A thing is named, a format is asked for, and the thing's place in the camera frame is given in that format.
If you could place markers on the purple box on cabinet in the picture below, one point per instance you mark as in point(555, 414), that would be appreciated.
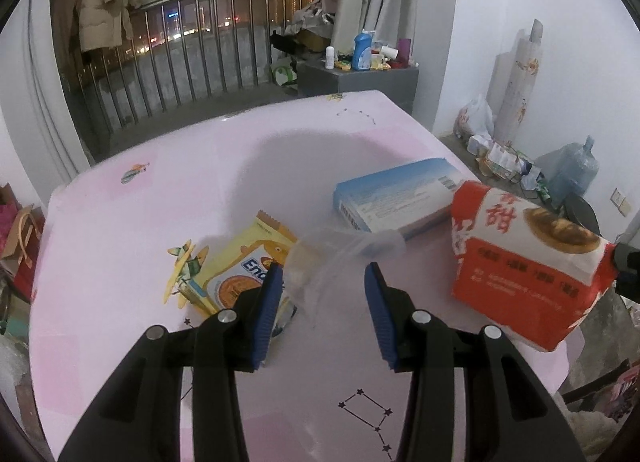
point(404, 51)

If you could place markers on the black round stool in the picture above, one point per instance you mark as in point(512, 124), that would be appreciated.
point(579, 211)

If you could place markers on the metal balcony railing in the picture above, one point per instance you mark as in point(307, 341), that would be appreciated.
point(178, 53)

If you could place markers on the blue detergent bottle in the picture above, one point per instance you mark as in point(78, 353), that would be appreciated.
point(361, 57)

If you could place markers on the red gift bags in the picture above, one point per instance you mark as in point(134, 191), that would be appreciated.
point(21, 233)

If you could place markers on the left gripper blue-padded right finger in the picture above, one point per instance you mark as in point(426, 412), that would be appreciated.
point(470, 393)

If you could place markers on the yellow biscuit wrapper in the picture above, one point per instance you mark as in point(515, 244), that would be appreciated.
point(211, 283)

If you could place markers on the red white snack bag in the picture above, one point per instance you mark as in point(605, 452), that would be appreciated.
point(524, 267)

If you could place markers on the grey bedside cabinet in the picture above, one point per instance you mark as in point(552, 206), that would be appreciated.
point(399, 85)

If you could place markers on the pink bed sheet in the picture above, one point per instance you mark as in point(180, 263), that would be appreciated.
point(325, 393)

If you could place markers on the clear plastic bag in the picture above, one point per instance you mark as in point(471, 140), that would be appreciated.
point(315, 263)

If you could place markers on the white blue paper box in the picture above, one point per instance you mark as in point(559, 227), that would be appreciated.
point(408, 199)

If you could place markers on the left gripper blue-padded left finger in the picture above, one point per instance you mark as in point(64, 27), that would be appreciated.
point(136, 414)

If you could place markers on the large blue water jug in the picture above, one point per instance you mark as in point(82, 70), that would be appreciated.
point(574, 173)

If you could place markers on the pile of cartons on floor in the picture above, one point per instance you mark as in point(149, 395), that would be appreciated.
point(503, 162)

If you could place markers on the white plastic bag on floor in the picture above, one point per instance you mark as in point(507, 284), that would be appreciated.
point(474, 118)

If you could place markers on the rolled wallpaper tubes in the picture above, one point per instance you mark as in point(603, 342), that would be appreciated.
point(521, 83)

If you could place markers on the small white bottle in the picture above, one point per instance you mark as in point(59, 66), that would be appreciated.
point(329, 57)

